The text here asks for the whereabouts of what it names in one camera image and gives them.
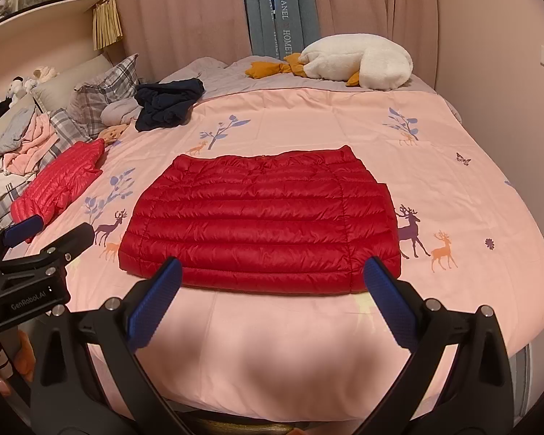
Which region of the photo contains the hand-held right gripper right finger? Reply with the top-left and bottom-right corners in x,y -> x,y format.
363,256 -> 516,435

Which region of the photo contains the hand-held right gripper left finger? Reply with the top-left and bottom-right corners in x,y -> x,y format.
29,256 -> 184,435

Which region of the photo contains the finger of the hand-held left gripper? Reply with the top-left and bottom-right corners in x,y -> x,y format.
0,215 -> 46,269
0,222 -> 96,278

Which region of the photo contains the red puffer jacket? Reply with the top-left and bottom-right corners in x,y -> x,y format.
118,144 -> 402,297

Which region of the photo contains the white striped cloth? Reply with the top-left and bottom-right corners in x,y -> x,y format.
0,163 -> 26,233

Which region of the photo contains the coral pink puffer jacket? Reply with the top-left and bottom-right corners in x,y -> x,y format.
10,138 -> 106,228

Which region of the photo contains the pink garment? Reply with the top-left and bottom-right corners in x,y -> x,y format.
2,113 -> 58,176

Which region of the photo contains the grey blue garment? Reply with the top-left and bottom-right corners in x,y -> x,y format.
0,109 -> 35,162

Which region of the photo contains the small plaid pillow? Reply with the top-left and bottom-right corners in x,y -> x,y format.
49,108 -> 94,156

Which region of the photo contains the peach plush toy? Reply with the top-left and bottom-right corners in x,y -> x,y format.
100,124 -> 129,146

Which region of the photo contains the pink deer-print duvet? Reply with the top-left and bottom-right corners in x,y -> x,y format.
63,85 -> 544,423

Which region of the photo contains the light grey garment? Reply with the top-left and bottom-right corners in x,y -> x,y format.
102,99 -> 142,126

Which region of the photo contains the black and white plush toy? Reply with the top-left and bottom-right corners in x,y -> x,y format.
7,79 -> 28,106

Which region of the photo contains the large plaid pillow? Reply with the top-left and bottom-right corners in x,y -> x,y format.
68,53 -> 140,139

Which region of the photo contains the beige headboard cushion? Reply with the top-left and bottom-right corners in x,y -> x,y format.
0,52 -> 115,155

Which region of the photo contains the navy blue garment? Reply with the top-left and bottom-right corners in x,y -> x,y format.
135,78 -> 206,133

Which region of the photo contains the white goose plush toy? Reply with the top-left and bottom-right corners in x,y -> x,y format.
246,35 -> 413,91

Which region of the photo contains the pink curtain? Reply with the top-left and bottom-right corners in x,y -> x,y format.
105,0 -> 255,79
308,0 -> 441,83

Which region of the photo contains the blue grey lettered curtain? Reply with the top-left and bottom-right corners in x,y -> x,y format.
240,0 -> 323,61

